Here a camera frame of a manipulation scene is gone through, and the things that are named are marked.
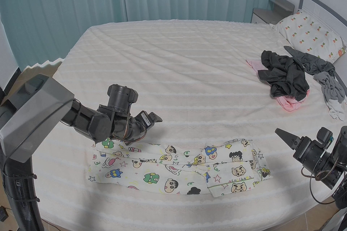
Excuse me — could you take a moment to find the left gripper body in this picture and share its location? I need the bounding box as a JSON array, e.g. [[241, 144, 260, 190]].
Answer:
[[114, 110, 155, 143]]

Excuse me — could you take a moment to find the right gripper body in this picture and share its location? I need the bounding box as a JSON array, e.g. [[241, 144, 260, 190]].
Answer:
[[293, 136, 335, 171]]

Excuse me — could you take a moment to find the white printed pyjama top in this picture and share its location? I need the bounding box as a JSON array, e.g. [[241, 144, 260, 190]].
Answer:
[[87, 138, 272, 198]]

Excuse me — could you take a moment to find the bed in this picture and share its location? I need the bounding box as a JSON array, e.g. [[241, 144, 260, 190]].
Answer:
[[26, 0, 347, 231]]

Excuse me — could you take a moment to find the pink garment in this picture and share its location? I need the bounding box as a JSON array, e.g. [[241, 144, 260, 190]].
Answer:
[[245, 59, 311, 112]]

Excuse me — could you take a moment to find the black garment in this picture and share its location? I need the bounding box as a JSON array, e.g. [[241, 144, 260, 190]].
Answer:
[[258, 50, 310, 103]]

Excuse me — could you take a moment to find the dark grey garment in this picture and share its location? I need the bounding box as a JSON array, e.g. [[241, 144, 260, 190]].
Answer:
[[284, 45, 336, 75]]

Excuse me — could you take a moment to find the white printed pillow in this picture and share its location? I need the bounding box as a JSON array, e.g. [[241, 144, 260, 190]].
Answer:
[[272, 10, 347, 64]]

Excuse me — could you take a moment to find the grey bedside table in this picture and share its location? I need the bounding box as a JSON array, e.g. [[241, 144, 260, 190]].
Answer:
[[252, 0, 295, 25]]

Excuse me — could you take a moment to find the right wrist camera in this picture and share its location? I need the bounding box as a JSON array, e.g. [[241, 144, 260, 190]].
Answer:
[[317, 128, 334, 145]]

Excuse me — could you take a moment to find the black cable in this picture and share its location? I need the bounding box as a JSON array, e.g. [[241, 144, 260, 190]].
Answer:
[[300, 166, 339, 205]]

